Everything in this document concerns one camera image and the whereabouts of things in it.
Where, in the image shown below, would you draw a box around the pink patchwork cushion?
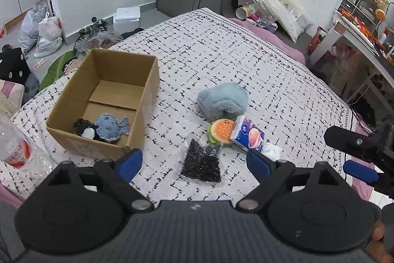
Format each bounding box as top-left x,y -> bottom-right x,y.
0,80 -> 25,119

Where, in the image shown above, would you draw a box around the green leaf floor mat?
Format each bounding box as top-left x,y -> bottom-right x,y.
38,50 -> 82,91

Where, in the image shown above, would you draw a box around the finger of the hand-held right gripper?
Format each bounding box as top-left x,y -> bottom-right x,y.
324,126 -> 375,159
343,160 -> 394,199

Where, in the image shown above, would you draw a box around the white plastic bag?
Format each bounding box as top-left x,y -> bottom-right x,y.
34,17 -> 64,58

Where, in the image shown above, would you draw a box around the clear bag with brown item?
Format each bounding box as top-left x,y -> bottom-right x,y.
74,32 -> 124,58

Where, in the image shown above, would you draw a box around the grey-blue plush toy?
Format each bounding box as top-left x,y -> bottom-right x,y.
197,82 -> 249,122

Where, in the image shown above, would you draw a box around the white pillow bag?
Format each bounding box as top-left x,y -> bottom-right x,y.
271,0 -> 312,43

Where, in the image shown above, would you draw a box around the white black patterned blanket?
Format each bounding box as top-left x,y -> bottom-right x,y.
0,8 -> 358,209

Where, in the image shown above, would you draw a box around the blue felt whale toy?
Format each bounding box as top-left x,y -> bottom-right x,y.
93,113 -> 130,142

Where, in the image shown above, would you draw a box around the black white felt penguin toy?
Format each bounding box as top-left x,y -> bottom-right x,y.
73,118 -> 103,141

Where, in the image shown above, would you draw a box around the clear large water bottle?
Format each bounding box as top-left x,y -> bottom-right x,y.
239,0 -> 278,28

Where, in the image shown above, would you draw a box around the white storage box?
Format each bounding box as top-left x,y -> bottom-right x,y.
113,6 -> 141,32

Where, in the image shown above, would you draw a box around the white desk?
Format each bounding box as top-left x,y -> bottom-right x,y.
308,10 -> 394,116

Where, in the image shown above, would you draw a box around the bag of black beads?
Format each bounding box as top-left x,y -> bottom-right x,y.
177,132 -> 224,186

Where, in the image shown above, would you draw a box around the tissue pack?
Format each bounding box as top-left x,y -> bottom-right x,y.
229,115 -> 266,152

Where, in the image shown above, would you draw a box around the grey plastic bag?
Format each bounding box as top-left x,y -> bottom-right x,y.
18,9 -> 42,54

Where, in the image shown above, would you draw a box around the crumpled white tissue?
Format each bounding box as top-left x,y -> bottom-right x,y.
262,142 -> 284,162

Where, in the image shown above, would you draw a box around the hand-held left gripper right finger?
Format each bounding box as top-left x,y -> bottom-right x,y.
236,148 -> 354,213

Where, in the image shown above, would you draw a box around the black polka dot cushion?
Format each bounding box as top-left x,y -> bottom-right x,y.
0,44 -> 40,98

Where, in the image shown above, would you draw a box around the black tangled straps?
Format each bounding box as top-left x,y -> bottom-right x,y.
78,17 -> 108,42

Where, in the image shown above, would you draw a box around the burger plush toy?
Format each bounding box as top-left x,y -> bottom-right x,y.
207,119 -> 236,147

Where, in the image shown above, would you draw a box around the clear plastic bag red print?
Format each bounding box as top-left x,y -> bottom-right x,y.
0,115 -> 56,187

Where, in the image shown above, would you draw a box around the brown cardboard box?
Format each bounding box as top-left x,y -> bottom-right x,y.
46,48 -> 161,160

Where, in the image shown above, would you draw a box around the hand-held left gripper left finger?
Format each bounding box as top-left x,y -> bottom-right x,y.
37,148 -> 155,213

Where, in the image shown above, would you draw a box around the grey drawer organizer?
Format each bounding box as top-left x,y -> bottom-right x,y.
338,0 -> 386,33

